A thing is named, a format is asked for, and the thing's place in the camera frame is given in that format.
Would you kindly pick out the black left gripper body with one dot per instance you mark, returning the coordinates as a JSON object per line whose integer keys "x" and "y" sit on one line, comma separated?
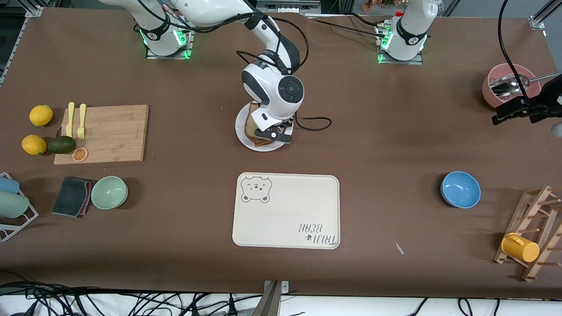
{"x": 545, "y": 104}

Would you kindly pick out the brown bread slice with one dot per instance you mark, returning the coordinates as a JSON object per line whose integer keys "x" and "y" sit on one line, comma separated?
{"x": 252, "y": 123}
{"x": 259, "y": 142}

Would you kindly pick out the white round plate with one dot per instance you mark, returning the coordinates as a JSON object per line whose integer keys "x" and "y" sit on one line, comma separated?
{"x": 242, "y": 131}

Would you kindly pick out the pink bowl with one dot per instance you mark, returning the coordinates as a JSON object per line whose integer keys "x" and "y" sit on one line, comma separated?
{"x": 494, "y": 98}

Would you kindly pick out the metal ladle spoon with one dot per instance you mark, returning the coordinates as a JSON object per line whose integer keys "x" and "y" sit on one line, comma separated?
{"x": 509, "y": 84}

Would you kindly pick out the blue bowl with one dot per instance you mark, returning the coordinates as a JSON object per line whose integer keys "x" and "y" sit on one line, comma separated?
{"x": 460, "y": 189}

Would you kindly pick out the wooden peg rack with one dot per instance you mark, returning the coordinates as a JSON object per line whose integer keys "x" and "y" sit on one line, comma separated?
{"x": 533, "y": 206}

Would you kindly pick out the yellow mug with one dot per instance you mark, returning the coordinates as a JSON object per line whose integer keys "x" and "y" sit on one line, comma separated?
{"x": 520, "y": 248}

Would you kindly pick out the grey tape scrap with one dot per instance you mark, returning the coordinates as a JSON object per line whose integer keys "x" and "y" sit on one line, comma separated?
{"x": 399, "y": 248}

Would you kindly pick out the cream bear print tray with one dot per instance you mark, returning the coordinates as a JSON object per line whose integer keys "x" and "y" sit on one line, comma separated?
{"x": 285, "y": 210}

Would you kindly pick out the wooden cutting board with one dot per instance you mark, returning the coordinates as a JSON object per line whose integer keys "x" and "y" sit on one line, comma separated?
{"x": 114, "y": 131}

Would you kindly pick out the pale green bowl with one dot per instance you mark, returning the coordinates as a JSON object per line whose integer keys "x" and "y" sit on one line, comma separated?
{"x": 109, "y": 193}

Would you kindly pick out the yellow plastic fork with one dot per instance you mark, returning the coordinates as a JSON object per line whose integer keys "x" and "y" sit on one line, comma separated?
{"x": 81, "y": 127}

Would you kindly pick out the orange slice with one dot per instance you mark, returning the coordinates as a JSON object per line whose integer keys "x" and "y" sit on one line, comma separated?
{"x": 80, "y": 154}

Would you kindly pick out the yellow plastic knife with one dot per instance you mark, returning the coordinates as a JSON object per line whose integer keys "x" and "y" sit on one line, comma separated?
{"x": 70, "y": 118}

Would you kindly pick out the grey folded cloth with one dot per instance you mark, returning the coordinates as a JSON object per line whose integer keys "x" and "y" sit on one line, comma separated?
{"x": 70, "y": 196}

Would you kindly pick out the dark green avocado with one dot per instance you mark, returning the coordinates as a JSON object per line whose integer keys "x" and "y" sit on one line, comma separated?
{"x": 61, "y": 145}

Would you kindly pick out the yellow lemon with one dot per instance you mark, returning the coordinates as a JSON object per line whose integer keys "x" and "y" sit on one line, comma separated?
{"x": 41, "y": 116}
{"x": 34, "y": 145}

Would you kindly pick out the pale green cup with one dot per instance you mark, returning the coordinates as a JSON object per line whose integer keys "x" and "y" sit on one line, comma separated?
{"x": 12, "y": 204}

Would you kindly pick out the pale blue cup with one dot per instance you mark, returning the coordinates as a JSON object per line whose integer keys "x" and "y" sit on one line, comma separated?
{"x": 8, "y": 185}

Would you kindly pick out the aluminium frame rail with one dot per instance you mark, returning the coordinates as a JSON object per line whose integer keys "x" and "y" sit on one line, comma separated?
{"x": 33, "y": 11}
{"x": 538, "y": 21}

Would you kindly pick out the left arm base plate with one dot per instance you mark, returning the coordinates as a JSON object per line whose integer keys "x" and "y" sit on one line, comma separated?
{"x": 417, "y": 60}

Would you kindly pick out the grey metal mount post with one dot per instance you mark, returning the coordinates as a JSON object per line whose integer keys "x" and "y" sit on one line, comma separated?
{"x": 270, "y": 303}

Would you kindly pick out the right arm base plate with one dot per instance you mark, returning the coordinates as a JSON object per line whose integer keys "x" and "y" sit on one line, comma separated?
{"x": 189, "y": 44}

